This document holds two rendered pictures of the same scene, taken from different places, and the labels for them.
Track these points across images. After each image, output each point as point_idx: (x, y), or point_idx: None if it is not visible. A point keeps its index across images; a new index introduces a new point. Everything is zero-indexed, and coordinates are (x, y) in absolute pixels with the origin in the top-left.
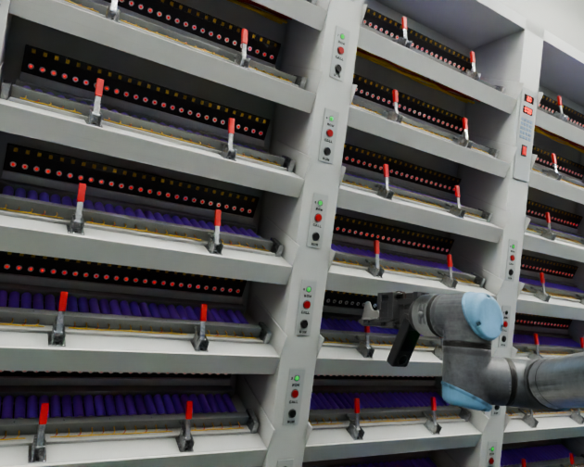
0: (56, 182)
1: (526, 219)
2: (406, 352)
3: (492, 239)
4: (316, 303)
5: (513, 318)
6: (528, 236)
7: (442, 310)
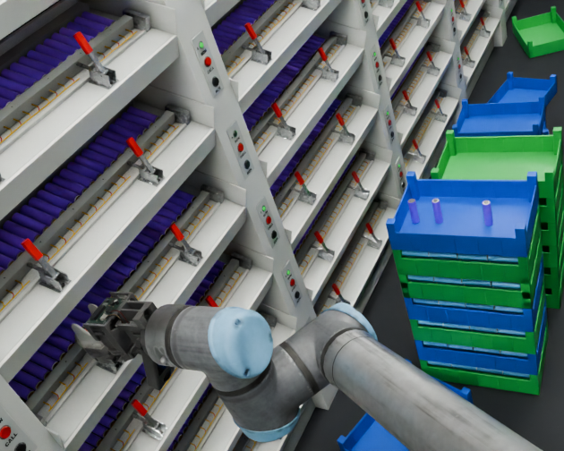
0: None
1: None
2: (166, 367)
3: (170, 60)
4: (15, 413)
5: (244, 129)
6: (211, 6)
7: (192, 361)
